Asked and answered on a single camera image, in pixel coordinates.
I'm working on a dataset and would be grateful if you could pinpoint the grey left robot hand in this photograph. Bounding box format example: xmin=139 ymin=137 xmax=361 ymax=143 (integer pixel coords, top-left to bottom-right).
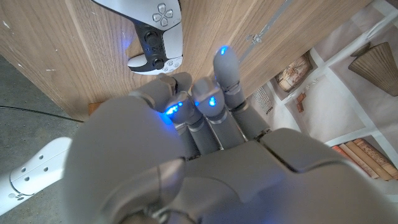
xmin=62 ymin=45 xmax=398 ymax=224

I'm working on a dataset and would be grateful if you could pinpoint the white black game controller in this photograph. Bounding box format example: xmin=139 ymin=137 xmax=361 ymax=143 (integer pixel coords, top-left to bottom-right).
xmin=91 ymin=0 xmax=184 ymax=76

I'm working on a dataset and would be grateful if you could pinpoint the printed bookshelf backdrop cloth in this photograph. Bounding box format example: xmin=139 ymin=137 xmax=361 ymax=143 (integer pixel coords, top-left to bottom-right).
xmin=242 ymin=0 xmax=398 ymax=203

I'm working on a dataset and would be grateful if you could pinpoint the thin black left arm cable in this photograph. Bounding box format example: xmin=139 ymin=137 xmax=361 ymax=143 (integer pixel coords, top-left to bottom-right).
xmin=0 ymin=105 xmax=84 ymax=123

